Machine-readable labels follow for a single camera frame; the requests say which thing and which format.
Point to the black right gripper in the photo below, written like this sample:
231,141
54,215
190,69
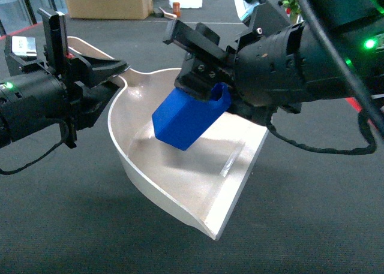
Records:
259,77

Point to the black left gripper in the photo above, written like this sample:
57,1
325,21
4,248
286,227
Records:
39,94

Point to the blue plastic block part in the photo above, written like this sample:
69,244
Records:
181,119

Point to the beige plastic dustpan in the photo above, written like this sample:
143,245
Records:
199,186

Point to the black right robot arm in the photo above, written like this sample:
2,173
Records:
354,26

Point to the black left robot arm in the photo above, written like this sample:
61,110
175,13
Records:
67,88

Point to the potted green plant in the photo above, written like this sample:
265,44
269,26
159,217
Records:
289,1

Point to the large open cardboard box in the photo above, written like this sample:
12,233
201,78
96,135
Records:
110,9

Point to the orange can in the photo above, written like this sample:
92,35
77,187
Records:
176,9

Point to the red table frame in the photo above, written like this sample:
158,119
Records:
356,106

